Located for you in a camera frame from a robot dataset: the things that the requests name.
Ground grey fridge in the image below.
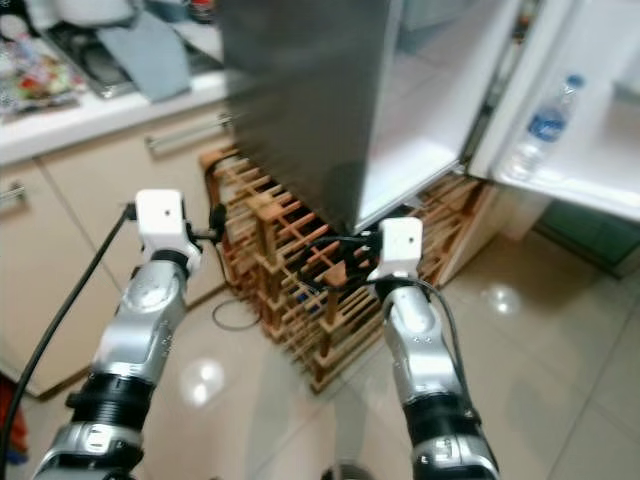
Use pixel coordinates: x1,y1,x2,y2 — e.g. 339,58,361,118
218,0,531,233

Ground wooden slatted rack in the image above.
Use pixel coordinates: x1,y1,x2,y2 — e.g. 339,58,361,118
200,148,486,393

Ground beige kitchen cabinet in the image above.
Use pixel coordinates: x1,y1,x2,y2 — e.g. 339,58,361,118
0,70,233,399

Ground grey cloth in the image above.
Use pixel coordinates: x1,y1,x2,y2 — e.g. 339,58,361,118
95,12,193,103

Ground colourful snack packets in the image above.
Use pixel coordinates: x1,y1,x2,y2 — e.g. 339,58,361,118
0,38,103,113

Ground clear blue-label water bottle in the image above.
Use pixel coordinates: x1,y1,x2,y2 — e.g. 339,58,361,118
508,73,587,183

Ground white pot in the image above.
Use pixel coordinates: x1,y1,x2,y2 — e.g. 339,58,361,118
50,0,143,27

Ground orange and blue stack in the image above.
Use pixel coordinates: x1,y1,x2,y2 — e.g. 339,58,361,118
0,375,29,466

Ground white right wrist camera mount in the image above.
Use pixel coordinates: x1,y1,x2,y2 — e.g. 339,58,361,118
365,216,424,286

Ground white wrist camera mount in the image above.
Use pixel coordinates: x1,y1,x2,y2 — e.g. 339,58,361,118
365,216,424,286
133,188,201,263

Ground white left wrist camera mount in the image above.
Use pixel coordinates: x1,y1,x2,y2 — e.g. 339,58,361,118
133,188,201,263

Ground silver drawer handle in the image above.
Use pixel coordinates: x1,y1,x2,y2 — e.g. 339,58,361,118
145,116,233,156
0,180,29,213

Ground thin grey floor cable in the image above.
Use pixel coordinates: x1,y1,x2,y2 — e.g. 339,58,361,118
210,298,263,333

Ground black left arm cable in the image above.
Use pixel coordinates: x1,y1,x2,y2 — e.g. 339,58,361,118
0,203,139,471

